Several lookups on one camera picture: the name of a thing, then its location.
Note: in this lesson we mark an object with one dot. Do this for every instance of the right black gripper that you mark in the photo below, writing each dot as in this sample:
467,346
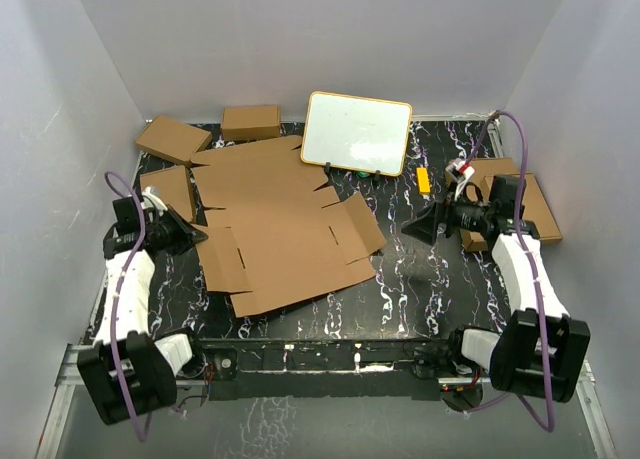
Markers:
439,220

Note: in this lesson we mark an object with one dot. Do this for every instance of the yellow block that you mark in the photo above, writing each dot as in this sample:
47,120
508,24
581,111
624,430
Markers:
423,181

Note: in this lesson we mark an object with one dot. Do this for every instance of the black base bar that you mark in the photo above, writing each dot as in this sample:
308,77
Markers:
420,369

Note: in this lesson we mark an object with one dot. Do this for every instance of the large cardboard box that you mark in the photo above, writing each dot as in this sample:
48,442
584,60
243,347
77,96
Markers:
482,179
277,232

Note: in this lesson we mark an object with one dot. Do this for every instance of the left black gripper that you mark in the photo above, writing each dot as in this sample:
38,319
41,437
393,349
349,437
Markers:
176,230

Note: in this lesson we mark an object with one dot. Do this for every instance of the folded cardboard box back left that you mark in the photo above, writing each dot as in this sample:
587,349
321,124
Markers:
172,140

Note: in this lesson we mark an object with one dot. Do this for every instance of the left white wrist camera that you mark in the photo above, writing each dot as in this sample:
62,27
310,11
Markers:
151,199

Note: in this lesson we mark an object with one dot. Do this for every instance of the white board with yellow frame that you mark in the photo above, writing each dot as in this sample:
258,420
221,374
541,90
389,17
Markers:
356,133

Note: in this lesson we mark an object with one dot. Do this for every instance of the small folded cardboard box right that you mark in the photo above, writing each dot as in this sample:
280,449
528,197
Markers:
537,210

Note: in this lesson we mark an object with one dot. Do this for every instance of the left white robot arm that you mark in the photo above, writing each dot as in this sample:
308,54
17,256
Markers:
126,372

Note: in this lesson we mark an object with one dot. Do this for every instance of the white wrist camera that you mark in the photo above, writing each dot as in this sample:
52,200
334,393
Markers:
151,199
460,172

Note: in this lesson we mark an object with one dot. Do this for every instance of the folded cardboard box back centre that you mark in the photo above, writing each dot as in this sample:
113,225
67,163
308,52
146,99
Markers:
251,122

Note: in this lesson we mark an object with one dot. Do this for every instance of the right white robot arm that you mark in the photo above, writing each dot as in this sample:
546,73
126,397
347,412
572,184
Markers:
541,349

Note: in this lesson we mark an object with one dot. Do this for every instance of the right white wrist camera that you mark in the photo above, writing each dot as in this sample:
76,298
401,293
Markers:
460,172

